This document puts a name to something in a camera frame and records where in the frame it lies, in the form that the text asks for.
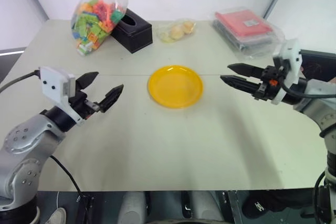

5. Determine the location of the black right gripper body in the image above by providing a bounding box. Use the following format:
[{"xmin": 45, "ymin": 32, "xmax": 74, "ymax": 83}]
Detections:
[{"xmin": 253, "ymin": 65, "xmax": 286, "ymax": 102}]

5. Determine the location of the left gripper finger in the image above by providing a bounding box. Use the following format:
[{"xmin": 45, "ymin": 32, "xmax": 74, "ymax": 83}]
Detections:
[
  {"xmin": 99, "ymin": 84, "xmax": 124, "ymax": 114},
  {"xmin": 76, "ymin": 71, "xmax": 100, "ymax": 94}
]

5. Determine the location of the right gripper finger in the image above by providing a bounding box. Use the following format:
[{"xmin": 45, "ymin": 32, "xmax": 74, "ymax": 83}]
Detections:
[
  {"xmin": 219, "ymin": 74, "xmax": 262, "ymax": 97},
  {"xmin": 227, "ymin": 62, "xmax": 265, "ymax": 79}
]

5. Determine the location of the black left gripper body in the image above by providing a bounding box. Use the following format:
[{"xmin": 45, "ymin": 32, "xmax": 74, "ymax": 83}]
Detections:
[{"xmin": 68, "ymin": 87, "xmax": 103, "ymax": 120}]

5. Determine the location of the yellow round plate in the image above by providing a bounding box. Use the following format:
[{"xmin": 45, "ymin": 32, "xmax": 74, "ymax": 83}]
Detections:
[{"xmin": 148, "ymin": 65, "xmax": 204, "ymax": 109}]

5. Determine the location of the round yellow fruit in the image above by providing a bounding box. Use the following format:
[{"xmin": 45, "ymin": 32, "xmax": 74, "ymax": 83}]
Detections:
[
  {"xmin": 169, "ymin": 24, "xmax": 184, "ymax": 40},
  {"xmin": 183, "ymin": 21, "xmax": 196, "ymax": 35}
]

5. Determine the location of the pale green fruit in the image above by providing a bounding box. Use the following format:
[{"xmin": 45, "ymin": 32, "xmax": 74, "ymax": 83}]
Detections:
[{"xmin": 160, "ymin": 31, "xmax": 175, "ymax": 44}]

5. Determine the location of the small bag of yellow items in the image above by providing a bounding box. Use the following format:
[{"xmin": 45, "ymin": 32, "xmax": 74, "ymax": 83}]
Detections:
[{"xmin": 156, "ymin": 18, "xmax": 197, "ymax": 44}]

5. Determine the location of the dark grey flat pack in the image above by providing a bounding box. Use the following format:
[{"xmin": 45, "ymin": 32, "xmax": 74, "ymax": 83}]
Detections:
[{"xmin": 212, "ymin": 20, "xmax": 276, "ymax": 51}]

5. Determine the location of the clear bag of flat packs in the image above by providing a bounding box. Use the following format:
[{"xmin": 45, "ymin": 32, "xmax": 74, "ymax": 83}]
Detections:
[{"xmin": 211, "ymin": 6, "xmax": 286, "ymax": 59}]

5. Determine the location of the red flat pack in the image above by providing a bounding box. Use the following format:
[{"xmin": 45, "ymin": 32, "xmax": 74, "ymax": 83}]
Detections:
[{"xmin": 215, "ymin": 10, "xmax": 272, "ymax": 37}]

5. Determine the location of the black case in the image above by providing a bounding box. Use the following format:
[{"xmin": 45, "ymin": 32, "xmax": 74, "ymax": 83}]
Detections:
[{"xmin": 299, "ymin": 49, "xmax": 336, "ymax": 83}]

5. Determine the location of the clear bag of colourful bricks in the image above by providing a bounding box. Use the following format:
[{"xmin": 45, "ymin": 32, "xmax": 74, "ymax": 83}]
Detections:
[{"xmin": 70, "ymin": 0, "xmax": 129, "ymax": 57}]

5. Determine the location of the black tissue box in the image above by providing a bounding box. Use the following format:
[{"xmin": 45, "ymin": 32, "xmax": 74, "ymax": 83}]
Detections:
[{"xmin": 110, "ymin": 8, "xmax": 153, "ymax": 54}]

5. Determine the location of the white shoe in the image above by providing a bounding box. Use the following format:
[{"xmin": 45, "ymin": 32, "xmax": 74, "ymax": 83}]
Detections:
[{"xmin": 43, "ymin": 207, "xmax": 68, "ymax": 224}]

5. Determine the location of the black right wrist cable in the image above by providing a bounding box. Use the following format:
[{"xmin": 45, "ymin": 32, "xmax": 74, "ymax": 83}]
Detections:
[{"xmin": 274, "ymin": 58, "xmax": 308, "ymax": 98}]

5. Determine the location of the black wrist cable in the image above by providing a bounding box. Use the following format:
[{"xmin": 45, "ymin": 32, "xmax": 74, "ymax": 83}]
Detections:
[
  {"xmin": 274, "ymin": 58, "xmax": 308, "ymax": 98},
  {"xmin": 0, "ymin": 70, "xmax": 41, "ymax": 93}
]

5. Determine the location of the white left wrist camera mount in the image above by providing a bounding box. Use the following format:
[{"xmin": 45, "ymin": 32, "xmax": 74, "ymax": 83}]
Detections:
[{"xmin": 38, "ymin": 66, "xmax": 86, "ymax": 126}]

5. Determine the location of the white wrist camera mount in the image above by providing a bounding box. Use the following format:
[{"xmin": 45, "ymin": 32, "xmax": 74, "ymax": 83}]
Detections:
[
  {"xmin": 38, "ymin": 66, "xmax": 86, "ymax": 126},
  {"xmin": 270, "ymin": 38, "xmax": 302, "ymax": 105}
]

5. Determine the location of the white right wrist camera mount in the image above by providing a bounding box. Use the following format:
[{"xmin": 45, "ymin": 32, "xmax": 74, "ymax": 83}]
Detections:
[{"xmin": 270, "ymin": 38, "xmax": 302, "ymax": 105}]

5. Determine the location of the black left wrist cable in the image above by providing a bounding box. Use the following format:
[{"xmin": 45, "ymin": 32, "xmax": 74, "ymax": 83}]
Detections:
[{"xmin": 0, "ymin": 70, "xmax": 41, "ymax": 93}]

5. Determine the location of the thin black floor cable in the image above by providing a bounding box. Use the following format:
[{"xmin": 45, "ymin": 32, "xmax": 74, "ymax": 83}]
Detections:
[{"xmin": 49, "ymin": 155, "xmax": 83, "ymax": 196}]

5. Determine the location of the black right shoulder cable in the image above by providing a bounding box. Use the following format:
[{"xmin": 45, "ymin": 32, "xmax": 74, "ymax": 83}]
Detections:
[{"xmin": 313, "ymin": 170, "xmax": 332, "ymax": 224}]

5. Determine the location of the black metal table frame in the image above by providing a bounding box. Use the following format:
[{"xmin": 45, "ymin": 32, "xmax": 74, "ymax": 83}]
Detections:
[{"xmin": 223, "ymin": 190, "xmax": 246, "ymax": 224}]

